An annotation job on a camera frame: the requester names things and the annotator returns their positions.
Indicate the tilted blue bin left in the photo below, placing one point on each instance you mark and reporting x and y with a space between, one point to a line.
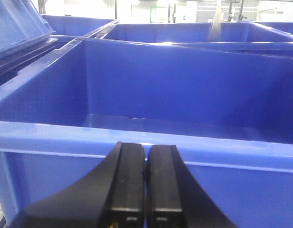
24 37

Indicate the blue plastic bin middle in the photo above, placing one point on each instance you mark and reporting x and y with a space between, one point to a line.
230 115

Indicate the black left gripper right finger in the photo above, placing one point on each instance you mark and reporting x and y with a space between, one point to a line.
174 198

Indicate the blue bin far left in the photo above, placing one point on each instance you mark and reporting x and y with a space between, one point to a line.
67 28

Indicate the blue bin far middle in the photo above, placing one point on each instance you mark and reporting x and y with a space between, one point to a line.
236 37

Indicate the clear plastic bag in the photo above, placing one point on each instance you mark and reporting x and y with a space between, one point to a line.
215 30

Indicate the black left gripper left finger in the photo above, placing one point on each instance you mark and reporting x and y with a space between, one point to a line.
111 195

